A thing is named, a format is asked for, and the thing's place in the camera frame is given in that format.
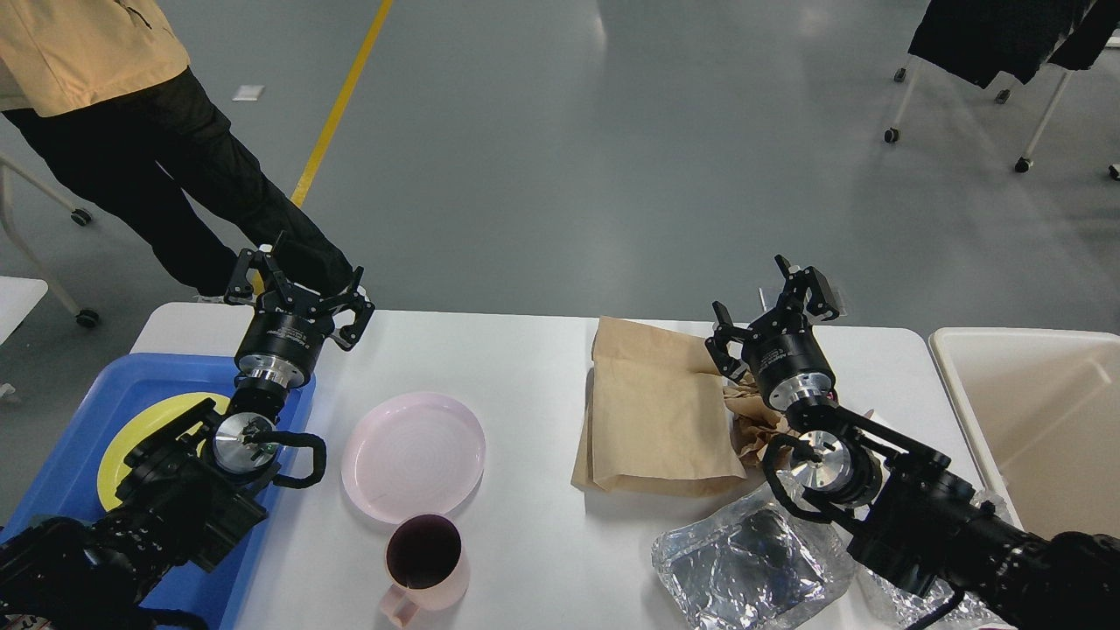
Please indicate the beige plastic bin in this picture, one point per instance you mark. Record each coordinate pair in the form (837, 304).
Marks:
(1040, 412)

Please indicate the yellow plate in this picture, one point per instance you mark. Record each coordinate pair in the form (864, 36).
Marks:
(112, 470)

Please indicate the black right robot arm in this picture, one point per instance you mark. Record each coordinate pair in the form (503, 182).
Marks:
(910, 519)

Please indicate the white side table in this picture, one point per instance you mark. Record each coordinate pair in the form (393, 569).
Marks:
(19, 295)

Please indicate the white wheeled frame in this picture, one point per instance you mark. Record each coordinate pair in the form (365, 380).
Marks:
(33, 248)

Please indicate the crumpled brown paper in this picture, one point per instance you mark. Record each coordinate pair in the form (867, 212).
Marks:
(753, 424)

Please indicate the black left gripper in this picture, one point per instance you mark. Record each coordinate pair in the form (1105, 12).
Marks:
(283, 342)

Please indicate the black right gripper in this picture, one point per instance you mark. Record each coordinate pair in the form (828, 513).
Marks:
(786, 362)

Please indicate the pink plate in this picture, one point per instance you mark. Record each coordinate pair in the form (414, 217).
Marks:
(416, 453)

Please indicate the pink mug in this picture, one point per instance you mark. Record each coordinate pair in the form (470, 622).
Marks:
(427, 566)

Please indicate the crumpled aluminium foil tray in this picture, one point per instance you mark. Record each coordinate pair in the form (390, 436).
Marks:
(752, 565)

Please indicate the rack with black clothes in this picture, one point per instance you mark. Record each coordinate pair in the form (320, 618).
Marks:
(979, 40)

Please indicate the brown paper bag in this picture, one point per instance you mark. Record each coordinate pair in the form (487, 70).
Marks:
(655, 419)

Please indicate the blue plastic tray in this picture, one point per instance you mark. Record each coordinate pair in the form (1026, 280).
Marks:
(65, 487)

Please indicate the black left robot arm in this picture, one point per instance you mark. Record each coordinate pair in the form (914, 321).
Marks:
(190, 491)

